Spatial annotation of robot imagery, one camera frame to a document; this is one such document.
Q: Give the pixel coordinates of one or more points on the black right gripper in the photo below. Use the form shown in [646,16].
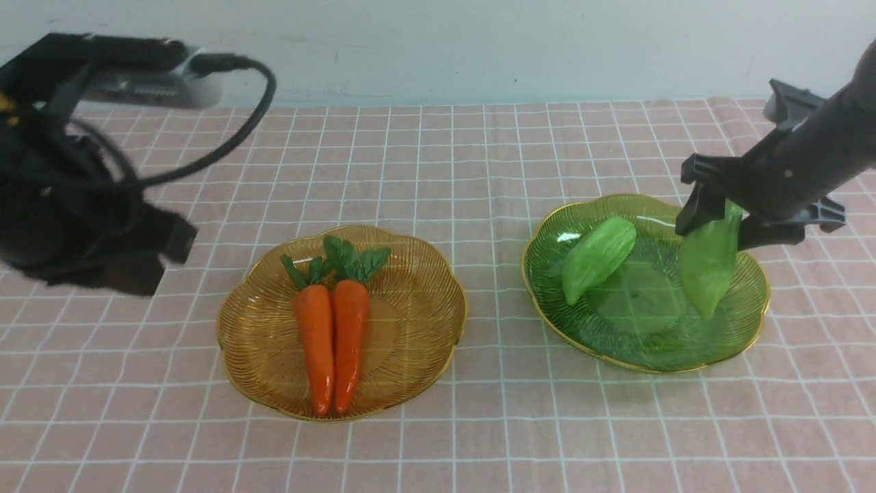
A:
[783,182]

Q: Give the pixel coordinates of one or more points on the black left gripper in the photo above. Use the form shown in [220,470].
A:
[61,235]

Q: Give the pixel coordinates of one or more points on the green plastic pepper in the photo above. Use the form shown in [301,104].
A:
[707,260]
[596,257]

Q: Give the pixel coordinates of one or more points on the orange plastic carrot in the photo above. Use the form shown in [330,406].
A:
[353,269]
[314,316]

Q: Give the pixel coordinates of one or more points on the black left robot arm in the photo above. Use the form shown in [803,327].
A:
[51,140]

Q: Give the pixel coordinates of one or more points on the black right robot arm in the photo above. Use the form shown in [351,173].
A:
[850,110]

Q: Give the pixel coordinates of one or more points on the green glass plate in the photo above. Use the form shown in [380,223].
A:
[640,318]

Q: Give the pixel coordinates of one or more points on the pink checkered tablecloth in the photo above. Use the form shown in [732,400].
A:
[105,393]

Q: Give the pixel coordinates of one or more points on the amber glass plate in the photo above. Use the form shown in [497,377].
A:
[418,310]

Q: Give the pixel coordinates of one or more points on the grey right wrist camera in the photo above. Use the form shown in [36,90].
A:
[789,106]

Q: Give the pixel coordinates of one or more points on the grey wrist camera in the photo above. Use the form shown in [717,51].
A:
[61,70]
[789,106]

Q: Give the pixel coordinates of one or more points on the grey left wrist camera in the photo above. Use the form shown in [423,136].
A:
[61,70]

